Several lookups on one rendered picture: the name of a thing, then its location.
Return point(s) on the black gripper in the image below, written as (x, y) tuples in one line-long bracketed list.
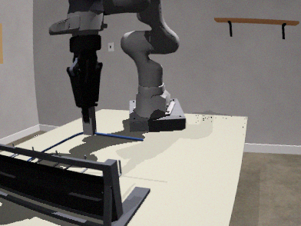
[(87, 68)]

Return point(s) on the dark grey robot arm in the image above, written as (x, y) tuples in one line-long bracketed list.
[(86, 17)]

